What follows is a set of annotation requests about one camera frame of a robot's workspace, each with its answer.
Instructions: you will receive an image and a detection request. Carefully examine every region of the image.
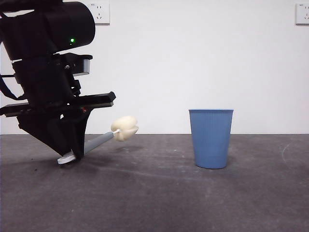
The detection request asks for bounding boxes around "grey-handled sponge cup brush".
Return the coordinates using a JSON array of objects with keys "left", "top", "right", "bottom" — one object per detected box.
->
[{"left": 57, "top": 116, "right": 140, "bottom": 165}]

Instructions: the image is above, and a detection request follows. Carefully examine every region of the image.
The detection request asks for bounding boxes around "blue ribbed plastic cup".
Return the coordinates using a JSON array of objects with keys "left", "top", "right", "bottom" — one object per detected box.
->
[{"left": 188, "top": 109, "right": 234, "bottom": 169}]

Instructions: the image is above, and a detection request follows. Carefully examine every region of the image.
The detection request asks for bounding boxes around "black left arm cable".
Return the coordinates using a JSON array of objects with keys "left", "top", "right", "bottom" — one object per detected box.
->
[{"left": 0, "top": 74, "right": 28, "bottom": 100}]

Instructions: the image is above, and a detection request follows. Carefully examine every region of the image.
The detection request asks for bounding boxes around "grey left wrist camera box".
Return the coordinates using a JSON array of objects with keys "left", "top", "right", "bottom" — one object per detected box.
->
[{"left": 57, "top": 53, "right": 94, "bottom": 77}]

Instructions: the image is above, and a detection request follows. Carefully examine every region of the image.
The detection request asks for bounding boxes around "white wall socket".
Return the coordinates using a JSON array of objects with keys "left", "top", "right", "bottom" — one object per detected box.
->
[
  {"left": 295, "top": 3, "right": 309, "bottom": 26},
  {"left": 89, "top": 2, "right": 111, "bottom": 25}
]

